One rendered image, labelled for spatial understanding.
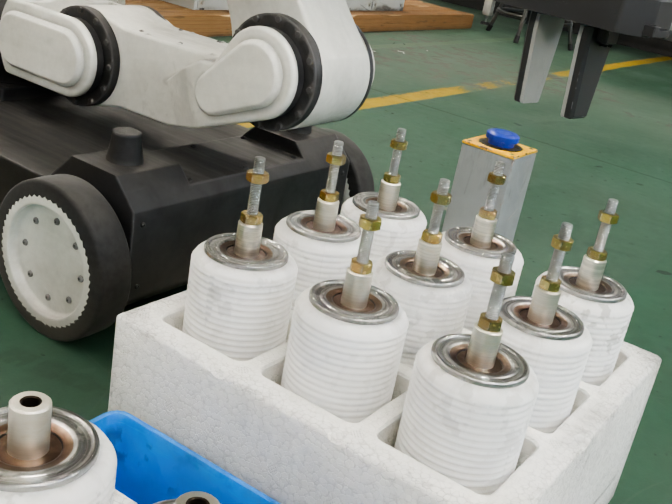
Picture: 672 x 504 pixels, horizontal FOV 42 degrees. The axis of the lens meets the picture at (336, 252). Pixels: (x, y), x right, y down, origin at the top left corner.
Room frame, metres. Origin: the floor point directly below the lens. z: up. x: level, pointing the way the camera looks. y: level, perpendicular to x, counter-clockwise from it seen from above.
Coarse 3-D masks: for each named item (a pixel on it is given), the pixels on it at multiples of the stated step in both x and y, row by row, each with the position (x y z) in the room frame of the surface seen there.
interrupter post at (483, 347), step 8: (480, 328) 0.59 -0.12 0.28; (472, 336) 0.59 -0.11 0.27; (480, 336) 0.59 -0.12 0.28; (488, 336) 0.59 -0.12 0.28; (496, 336) 0.59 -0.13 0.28; (472, 344) 0.59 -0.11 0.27; (480, 344) 0.59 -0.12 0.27; (488, 344) 0.59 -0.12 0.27; (496, 344) 0.59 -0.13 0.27; (472, 352) 0.59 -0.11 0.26; (480, 352) 0.59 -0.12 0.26; (488, 352) 0.59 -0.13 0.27; (496, 352) 0.59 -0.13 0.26; (472, 360) 0.59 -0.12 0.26; (480, 360) 0.59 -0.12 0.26; (488, 360) 0.59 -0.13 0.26; (480, 368) 0.59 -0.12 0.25; (488, 368) 0.59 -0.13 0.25
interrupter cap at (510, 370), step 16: (448, 336) 0.62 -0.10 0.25; (464, 336) 0.63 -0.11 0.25; (432, 352) 0.59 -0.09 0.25; (448, 352) 0.60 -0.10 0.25; (464, 352) 0.61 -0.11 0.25; (512, 352) 0.62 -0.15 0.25; (448, 368) 0.57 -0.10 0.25; (464, 368) 0.58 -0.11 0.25; (496, 368) 0.59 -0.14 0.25; (512, 368) 0.59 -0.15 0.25; (528, 368) 0.59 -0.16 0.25; (480, 384) 0.56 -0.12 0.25; (496, 384) 0.56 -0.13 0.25; (512, 384) 0.57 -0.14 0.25
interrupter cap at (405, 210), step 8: (368, 192) 0.95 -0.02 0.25; (376, 192) 0.95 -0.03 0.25; (352, 200) 0.92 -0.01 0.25; (360, 200) 0.92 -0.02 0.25; (368, 200) 0.93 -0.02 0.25; (376, 200) 0.94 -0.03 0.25; (400, 200) 0.94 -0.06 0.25; (408, 200) 0.95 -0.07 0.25; (360, 208) 0.90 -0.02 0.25; (400, 208) 0.93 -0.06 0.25; (408, 208) 0.92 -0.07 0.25; (416, 208) 0.92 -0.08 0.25; (384, 216) 0.88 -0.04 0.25; (392, 216) 0.88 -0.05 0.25; (400, 216) 0.89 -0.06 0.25; (408, 216) 0.89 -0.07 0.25; (416, 216) 0.90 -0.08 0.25
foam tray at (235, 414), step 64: (128, 320) 0.69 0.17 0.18; (128, 384) 0.68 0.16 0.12; (192, 384) 0.64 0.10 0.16; (256, 384) 0.62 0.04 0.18; (640, 384) 0.76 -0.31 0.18; (192, 448) 0.64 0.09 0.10; (256, 448) 0.60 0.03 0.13; (320, 448) 0.57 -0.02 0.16; (384, 448) 0.56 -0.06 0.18; (576, 448) 0.62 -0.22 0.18
